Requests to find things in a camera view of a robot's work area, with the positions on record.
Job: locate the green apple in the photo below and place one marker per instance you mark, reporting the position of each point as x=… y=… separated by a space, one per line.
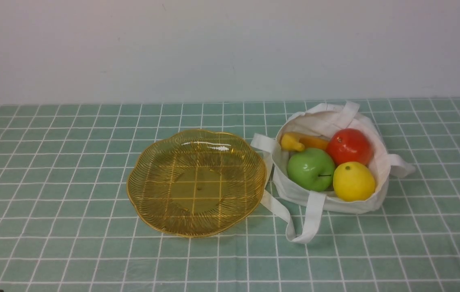
x=312 y=169

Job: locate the green checkered tablecloth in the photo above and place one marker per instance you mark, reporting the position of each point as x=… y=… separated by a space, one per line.
x=67 y=225

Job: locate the amber transparent plastic fruit plate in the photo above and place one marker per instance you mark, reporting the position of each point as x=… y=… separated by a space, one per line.
x=197 y=183

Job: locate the yellow lemon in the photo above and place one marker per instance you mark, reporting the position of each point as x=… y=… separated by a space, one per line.
x=353 y=181

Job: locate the white canvas tote bag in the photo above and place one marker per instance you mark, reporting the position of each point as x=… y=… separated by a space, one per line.
x=325 y=120

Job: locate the yellow banana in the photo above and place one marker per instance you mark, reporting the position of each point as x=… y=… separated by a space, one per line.
x=295 y=141

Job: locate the red tomato-like fruit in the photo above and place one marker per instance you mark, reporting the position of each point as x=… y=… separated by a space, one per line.
x=350 y=144

